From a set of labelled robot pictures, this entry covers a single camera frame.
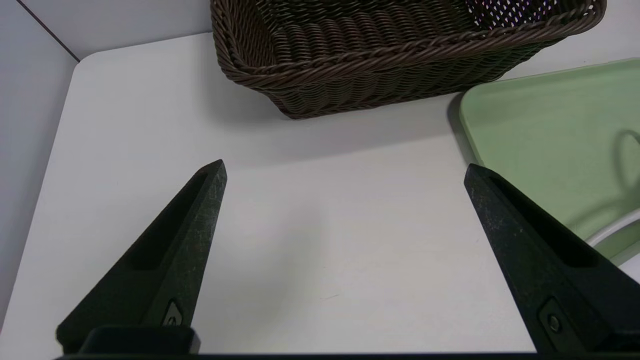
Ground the white power strip with cable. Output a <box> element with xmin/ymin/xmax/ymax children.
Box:
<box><xmin>585</xmin><ymin>209</ymin><xmax>640</xmax><ymax>283</ymax></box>

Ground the dark brown wicker basket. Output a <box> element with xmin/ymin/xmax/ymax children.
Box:
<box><xmin>210</xmin><ymin>0</ymin><xmax>608</xmax><ymax>120</ymax></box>

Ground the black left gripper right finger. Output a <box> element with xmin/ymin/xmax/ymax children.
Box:
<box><xmin>463</xmin><ymin>163</ymin><xmax>640</xmax><ymax>355</ymax></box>

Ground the light green plastic tray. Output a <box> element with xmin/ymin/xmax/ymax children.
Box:
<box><xmin>459</xmin><ymin>58</ymin><xmax>640</xmax><ymax>266</ymax></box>

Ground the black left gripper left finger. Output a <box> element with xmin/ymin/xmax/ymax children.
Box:
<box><xmin>56</xmin><ymin>159</ymin><xmax>228</xmax><ymax>355</ymax></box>

